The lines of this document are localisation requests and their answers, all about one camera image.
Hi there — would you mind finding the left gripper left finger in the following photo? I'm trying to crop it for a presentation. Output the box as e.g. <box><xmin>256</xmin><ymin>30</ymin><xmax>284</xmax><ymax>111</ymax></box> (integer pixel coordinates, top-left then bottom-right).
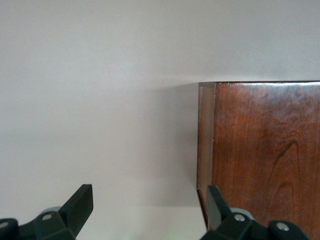
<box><xmin>0</xmin><ymin>183</ymin><xmax>94</xmax><ymax>240</ymax></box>

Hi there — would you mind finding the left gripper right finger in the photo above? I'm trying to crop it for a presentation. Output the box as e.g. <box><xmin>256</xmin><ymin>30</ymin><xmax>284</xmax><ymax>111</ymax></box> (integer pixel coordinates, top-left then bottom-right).
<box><xmin>199</xmin><ymin>184</ymin><xmax>308</xmax><ymax>240</ymax></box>

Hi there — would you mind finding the dark wooden cabinet box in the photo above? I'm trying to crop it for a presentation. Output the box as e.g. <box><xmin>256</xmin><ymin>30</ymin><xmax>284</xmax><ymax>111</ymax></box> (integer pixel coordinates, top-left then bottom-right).
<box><xmin>211</xmin><ymin>80</ymin><xmax>320</xmax><ymax>240</ymax></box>

